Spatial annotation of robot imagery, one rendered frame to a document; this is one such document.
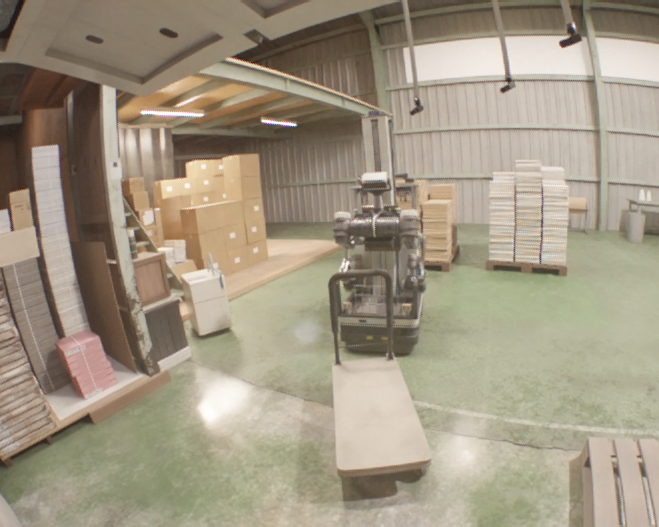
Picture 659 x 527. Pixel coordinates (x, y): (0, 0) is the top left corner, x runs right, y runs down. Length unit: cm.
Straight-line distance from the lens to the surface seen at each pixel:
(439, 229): 444
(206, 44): 104
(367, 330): 244
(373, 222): 224
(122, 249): 234
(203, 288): 298
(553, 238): 457
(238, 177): 517
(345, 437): 154
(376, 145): 253
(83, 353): 241
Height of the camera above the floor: 126
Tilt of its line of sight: 14 degrees down
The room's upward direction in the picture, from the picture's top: 5 degrees counter-clockwise
